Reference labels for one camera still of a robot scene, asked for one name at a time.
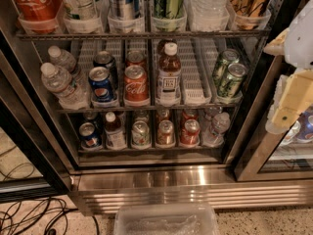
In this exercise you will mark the green can middle rear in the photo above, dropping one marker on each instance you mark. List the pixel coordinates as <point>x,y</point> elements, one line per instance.
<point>225,58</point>

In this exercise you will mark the blue pepsi can bottom shelf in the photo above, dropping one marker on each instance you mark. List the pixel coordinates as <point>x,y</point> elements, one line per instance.
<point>89,135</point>

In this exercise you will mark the large coca-cola bottle top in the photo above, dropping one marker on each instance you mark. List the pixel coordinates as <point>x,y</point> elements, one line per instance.
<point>39,16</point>

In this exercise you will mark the green bottle top shelf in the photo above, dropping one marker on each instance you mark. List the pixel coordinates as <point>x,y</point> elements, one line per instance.
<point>167,14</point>

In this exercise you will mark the red coke can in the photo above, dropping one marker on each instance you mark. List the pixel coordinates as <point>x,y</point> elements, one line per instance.
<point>136,57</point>
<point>190,132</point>

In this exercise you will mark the green 7up can front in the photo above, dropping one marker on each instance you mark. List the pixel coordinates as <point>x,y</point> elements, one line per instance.
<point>140,133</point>

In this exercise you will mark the blue pepsi can middle front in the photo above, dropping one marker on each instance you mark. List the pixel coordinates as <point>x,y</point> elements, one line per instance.
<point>100,81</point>

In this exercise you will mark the clear water bottle middle rear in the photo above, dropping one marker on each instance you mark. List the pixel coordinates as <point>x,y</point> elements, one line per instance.
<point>63,58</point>

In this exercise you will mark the silver blue can top shelf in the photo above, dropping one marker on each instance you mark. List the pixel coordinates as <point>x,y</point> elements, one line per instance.
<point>125,10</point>

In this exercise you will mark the brown tea bottle bottom shelf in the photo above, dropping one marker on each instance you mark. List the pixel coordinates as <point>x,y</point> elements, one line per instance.
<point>114,132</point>

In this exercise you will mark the gold cans top shelf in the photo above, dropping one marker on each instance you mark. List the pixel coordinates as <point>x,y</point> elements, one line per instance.
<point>249,13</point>

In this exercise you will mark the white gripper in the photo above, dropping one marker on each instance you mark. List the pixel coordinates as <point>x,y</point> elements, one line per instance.
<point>302,41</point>

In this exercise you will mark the clear water bottle bottom shelf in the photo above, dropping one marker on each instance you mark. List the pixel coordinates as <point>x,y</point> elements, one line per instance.
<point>214,134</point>

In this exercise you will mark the red coke can bottom front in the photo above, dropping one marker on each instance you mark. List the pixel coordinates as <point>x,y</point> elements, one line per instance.
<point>190,132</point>

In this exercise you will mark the brown tea bottle shelf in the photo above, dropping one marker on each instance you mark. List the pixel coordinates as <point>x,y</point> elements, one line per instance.
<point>168,76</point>
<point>114,132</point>

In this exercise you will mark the green 7up can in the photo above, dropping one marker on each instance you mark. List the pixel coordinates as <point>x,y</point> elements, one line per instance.
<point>140,133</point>
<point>142,115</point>

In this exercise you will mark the red coke can middle rear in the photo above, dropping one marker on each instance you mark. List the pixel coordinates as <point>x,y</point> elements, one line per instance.
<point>136,57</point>

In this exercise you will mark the brown tea bottle middle shelf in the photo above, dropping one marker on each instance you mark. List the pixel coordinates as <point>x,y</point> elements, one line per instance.
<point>168,76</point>

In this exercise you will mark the red coca-cola can middle front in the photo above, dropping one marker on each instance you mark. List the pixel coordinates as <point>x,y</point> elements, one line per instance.
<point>135,84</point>

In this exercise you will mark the clear plastic bin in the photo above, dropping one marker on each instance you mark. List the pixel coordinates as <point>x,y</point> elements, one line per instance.
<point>166,219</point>

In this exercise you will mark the clear bottle top shelf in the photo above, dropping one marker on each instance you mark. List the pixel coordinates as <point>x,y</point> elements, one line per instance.
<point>209,15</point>

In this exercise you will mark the green can middle front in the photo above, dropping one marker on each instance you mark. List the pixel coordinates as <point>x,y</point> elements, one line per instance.
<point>232,80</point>

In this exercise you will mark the clear water bottle middle front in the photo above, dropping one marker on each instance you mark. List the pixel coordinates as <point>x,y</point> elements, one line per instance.
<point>61,83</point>

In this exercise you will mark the dark pepsi can middle rear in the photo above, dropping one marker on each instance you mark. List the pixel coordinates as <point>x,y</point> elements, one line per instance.
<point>106,59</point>

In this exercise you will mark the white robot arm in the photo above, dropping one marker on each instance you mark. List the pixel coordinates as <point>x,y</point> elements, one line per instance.
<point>299,41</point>

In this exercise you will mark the brown soda can bottom front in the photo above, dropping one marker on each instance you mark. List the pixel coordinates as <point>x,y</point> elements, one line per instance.
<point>165,133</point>

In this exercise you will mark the green 7up can behind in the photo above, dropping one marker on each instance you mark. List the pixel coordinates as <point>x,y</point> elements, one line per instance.
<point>142,115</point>

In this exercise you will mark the glass fridge door right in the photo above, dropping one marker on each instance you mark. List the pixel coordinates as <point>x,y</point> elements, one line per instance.
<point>258,154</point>

